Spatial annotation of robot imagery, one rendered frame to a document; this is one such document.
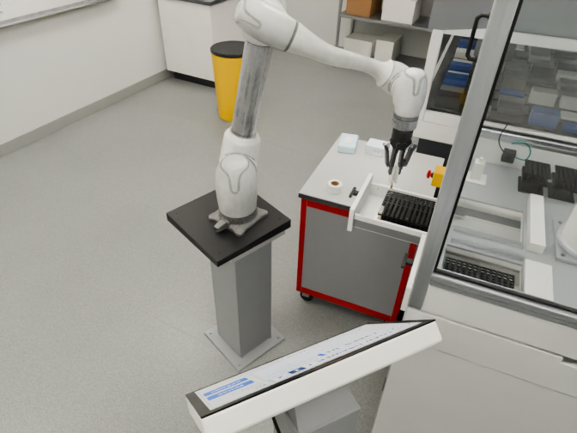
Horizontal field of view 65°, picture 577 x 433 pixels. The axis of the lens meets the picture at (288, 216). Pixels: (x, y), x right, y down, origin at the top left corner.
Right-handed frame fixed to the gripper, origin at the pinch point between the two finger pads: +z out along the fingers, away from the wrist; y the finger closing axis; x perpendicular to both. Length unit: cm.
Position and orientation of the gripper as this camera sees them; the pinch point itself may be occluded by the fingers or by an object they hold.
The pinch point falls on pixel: (393, 173)
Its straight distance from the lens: 183.0
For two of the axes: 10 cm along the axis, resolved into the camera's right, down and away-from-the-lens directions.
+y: -10.0, 0.3, -0.9
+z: -0.3, 7.9, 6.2
